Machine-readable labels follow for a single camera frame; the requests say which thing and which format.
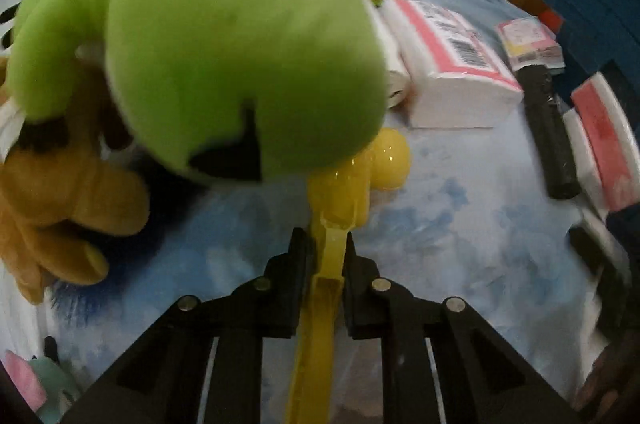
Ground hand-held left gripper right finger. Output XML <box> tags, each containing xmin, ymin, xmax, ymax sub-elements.
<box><xmin>342</xmin><ymin>231</ymin><xmax>583</xmax><ymax>424</ymax></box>

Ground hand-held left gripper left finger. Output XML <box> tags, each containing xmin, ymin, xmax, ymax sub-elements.
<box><xmin>60</xmin><ymin>227</ymin><xmax>316</xmax><ymax>424</ymax></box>

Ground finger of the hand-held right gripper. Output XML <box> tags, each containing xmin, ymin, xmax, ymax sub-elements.
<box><xmin>567</xmin><ymin>224</ymin><xmax>640</xmax><ymax>341</ymax></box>

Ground yellow plastic toy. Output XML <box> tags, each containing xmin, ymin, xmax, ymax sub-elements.
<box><xmin>282</xmin><ymin>127</ymin><xmax>413</xmax><ymax>424</ymax></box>

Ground round floral cloth desktop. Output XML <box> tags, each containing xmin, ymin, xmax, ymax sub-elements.
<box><xmin>0</xmin><ymin>0</ymin><xmax>640</xmax><ymax>424</ymax></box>

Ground person's right hand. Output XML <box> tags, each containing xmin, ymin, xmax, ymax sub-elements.
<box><xmin>572</xmin><ymin>344</ymin><xmax>640</xmax><ymax>420</ymax></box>

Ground red white striped pack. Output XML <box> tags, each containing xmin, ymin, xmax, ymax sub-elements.
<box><xmin>562</xmin><ymin>72</ymin><xmax>640</xmax><ymax>211</ymax></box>

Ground black tube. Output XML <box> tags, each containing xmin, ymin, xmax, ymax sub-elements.
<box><xmin>515</xmin><ymin>64</ymin><xmax>581</xmax><ymax>200</ymax></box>

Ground pink white tissue pack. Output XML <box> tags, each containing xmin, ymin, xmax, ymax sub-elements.
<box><xmin>390</xmin><ymin>0</ymin><xmax>524</xmax><ymax>130</ymax></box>

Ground white wrapped tissue roll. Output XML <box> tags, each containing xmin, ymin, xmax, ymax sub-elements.
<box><xmin>367</xmin><ymin>0</ymin><xmax>412</xmax><ymax>107</ymax></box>

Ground green plush toy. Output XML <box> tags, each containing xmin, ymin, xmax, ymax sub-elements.
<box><xmin>7</xmin><ymin>0</ymin><xmax>391</xmax><ymax>185</ymax></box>

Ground brown plush toy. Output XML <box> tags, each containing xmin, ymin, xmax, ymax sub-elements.
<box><xmin>0</xmin><ymin>54</ymin><xmax>151</xmax><ymax>305</ymax></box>

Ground small pink tissue pack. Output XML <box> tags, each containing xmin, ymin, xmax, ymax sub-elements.
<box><xmin>495</xmin><ymin>17</ymin><xmax>566</xmax><ymax>70</ymax></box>

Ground teal plush toy pink ears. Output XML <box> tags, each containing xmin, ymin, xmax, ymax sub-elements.
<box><xmin>0</xmin><ymin>349</ymin><xmax>81</xmax><ymax>424</ymax></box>

